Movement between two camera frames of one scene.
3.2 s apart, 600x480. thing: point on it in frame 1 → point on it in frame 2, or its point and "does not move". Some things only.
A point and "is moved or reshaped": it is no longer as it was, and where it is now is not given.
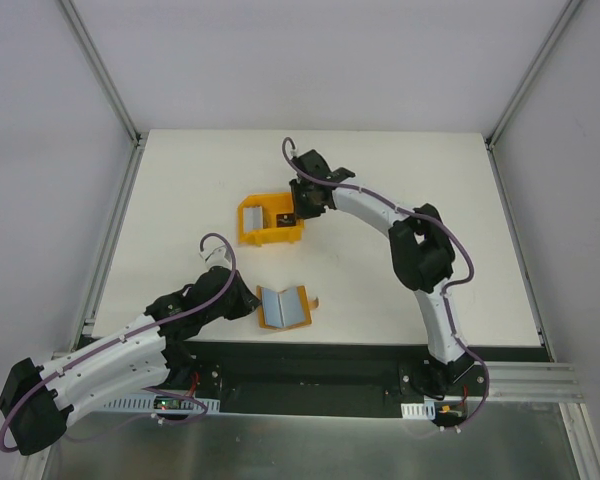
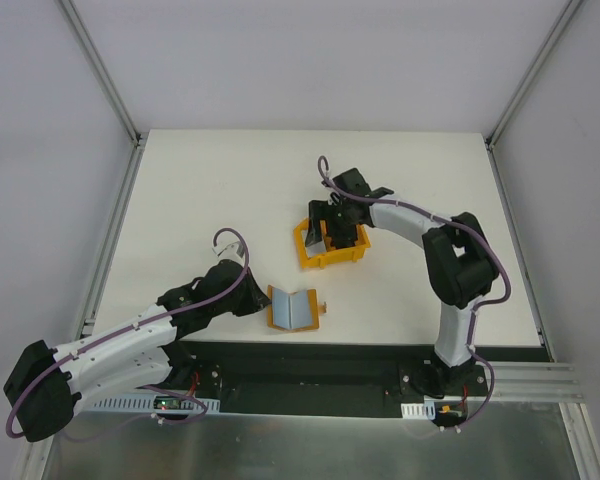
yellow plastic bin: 273,204 → 352,252
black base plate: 303,379 does not move
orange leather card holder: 285,309 is moved or reshaped
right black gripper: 303,201 → 333,220
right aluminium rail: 532,382 does not move
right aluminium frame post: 537,67 does not move
